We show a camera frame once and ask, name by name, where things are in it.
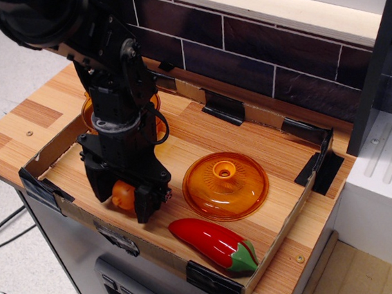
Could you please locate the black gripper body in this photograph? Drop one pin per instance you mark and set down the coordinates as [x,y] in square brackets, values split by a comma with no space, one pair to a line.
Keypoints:
[130,155]

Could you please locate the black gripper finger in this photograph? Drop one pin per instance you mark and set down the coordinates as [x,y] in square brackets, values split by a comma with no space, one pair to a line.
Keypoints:
[146,201]
[101,178]

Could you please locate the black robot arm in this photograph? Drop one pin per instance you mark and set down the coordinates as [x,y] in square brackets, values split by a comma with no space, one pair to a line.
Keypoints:
[107,59]

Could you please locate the orange transparent pot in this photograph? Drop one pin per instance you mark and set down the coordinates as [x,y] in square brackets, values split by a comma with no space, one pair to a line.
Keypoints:
[87,114]

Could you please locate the orange transparent pot lid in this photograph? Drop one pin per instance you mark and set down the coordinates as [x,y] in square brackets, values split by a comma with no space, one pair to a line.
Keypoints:
[225,186]

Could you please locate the cardboard fence with black tape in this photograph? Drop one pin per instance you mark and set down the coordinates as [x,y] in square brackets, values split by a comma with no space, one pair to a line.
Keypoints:
[288,232]

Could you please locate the red toy chili pepper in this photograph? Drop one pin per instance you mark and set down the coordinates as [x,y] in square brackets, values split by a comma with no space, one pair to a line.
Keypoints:
[224,247]

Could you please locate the grey oven control panel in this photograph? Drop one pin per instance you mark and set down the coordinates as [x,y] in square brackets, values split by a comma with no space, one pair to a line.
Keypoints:
[130,292]

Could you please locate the white toy sink drainboard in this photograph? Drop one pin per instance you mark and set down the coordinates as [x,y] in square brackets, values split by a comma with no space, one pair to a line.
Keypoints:
[372,170]

